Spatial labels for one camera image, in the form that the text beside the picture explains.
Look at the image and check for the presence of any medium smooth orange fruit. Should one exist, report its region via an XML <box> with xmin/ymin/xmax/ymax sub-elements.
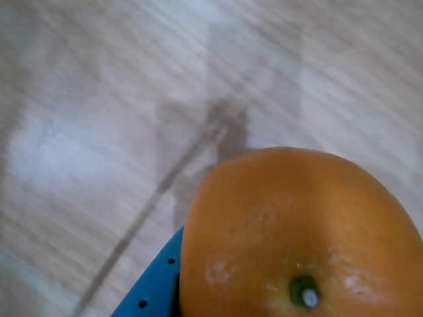
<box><xmin>178</xmin><ymin>147</ymin><xmax>423</xmax><ymax>317</ymax></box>

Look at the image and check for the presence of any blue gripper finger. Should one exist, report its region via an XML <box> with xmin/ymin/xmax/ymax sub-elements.
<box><xmin>111</xmin><ymin>225</ymin><xmax>186</xmax><ymax>317</ymax></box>

